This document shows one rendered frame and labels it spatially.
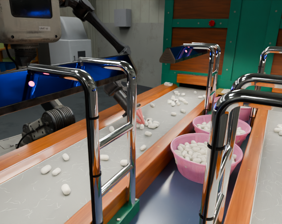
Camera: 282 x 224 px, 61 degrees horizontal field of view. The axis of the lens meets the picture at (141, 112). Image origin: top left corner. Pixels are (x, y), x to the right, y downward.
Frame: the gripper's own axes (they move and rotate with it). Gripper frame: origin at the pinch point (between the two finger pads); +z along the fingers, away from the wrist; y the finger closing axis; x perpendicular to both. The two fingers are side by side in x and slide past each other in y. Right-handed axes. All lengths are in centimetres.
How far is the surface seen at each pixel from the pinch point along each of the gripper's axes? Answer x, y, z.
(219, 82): -16, 90, 8
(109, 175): -4.9, -41.7, 9.3
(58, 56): 241, 278, -259
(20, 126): 197, 77, -113
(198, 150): -18.7, -10.5, 24.5
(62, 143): 11.7, -35.2, -12.8
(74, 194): -3, -54, 7
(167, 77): 12, 91, -23
